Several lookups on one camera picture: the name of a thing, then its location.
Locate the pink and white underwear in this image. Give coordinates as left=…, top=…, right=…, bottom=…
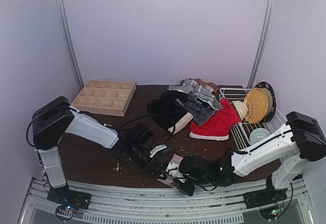
left=157, top=154, right=185, bottom=188

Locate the red underwear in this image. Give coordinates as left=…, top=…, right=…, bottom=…
left=189, top=98, right=241, bottom=141

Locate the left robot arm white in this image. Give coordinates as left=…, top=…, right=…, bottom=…
left=58, top=98, right=170, bottom=189

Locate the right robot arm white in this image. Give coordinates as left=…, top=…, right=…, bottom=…
left=165, top=111, right=325, bottom=196

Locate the black underwear white waistband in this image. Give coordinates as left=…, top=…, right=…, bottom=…
left=146, top=91, right=193, bottom=134

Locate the striped dark underwear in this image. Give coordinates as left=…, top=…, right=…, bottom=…
left=175, top=98, right=217, bottom=127

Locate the grey lettered underwear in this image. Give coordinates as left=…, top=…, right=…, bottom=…
left=168, top=78, right=219, bottom=110

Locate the tan beige underwear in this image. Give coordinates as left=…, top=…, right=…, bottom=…
left=193, top=78, right=220, bottom=94

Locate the wooden compartment tray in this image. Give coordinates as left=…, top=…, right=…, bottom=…
left=71, top=80, right=136, bottom=117

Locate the white bowl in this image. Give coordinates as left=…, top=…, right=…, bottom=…
left=249, top=128, right=271, bottom=145

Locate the cream checkered bowl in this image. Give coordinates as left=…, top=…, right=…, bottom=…
left=231, top=100, right=255, bottom=122

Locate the yellow dotted plate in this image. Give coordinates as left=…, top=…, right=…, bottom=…
left=244, top=88, right=269, bottom=124

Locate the dark round plate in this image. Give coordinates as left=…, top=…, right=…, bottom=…
left=255, top=81, right=277, bottom=123

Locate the white wire dish rack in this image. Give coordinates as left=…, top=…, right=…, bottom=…
left=218, top=87, right=288, bottom=157

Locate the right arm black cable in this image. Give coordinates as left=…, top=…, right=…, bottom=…
left=275, top=129, right=301, bottom=219

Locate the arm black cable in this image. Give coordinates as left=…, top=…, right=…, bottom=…
left=26, top=101, right=178, bottom=148
left=275, top=129, right=301, bottom=219

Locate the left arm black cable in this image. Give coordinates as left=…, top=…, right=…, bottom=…
left=26, top=101, right=178, bottom=148

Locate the left metal frame post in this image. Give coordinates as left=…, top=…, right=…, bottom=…
left=56, top=0, right=84, bottom=91

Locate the metal frame post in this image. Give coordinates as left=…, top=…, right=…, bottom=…
left=56, top=0, right=84, bottom=91
left=247, top=0, right=275, bottom=88

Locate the right metal frame post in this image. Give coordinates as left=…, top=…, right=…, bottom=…
left=247, top=0, right=275, bottom=88

